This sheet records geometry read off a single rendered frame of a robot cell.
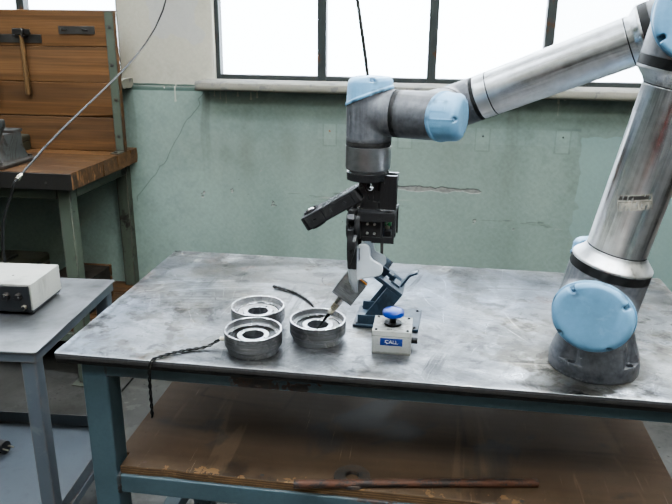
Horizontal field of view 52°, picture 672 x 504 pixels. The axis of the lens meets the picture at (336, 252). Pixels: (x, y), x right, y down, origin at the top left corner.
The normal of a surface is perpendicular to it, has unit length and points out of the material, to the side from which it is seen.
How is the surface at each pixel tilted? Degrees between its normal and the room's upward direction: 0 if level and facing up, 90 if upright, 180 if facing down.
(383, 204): 90
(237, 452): 0
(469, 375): 0
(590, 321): 98
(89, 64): 90
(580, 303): 98
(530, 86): 109
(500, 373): 0
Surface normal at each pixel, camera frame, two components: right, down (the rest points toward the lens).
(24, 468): 0.01, -0.95
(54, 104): -0.15, 0.31
